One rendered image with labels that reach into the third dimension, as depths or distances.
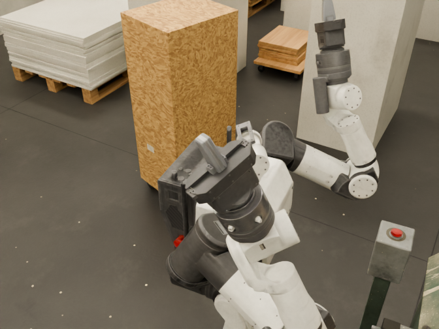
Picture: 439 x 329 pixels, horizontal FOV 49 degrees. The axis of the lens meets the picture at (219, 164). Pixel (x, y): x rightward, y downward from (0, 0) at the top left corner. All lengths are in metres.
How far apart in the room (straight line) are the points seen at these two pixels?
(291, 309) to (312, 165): 0.56
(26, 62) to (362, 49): 3.07
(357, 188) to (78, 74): 3.42
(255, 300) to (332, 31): 0.69
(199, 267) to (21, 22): 3.93
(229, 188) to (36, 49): 4.08
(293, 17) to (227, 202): 4.81
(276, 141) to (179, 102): 1.42
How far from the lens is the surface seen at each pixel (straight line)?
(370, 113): 3.63
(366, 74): 3.51
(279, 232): 0.84
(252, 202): 0.76
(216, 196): 0.72
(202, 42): 2.65
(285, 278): 0.89
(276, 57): 4.88
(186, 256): 1.04
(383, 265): 1.85
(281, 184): 1.21
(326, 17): 1.31
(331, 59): 1.28
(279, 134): 1.33
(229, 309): 1.43
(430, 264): 1.91
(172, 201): 1.21
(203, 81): 2.75
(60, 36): 4.40
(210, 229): 1.01
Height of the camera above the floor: 2.14
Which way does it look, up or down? 37 degrees down
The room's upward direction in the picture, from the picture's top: straight up
